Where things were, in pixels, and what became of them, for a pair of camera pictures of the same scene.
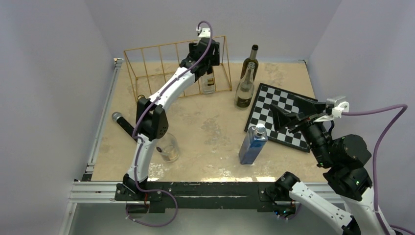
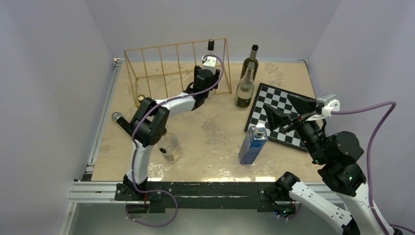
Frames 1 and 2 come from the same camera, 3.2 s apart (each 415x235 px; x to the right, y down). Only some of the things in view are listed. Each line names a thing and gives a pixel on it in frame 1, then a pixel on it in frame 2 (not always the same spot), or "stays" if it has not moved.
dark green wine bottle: x=253 y=58 stays
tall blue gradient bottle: x=254 y=141 stays
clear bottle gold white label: x=168 y=148 stays
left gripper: x=214 y=60 → x=196 y=68
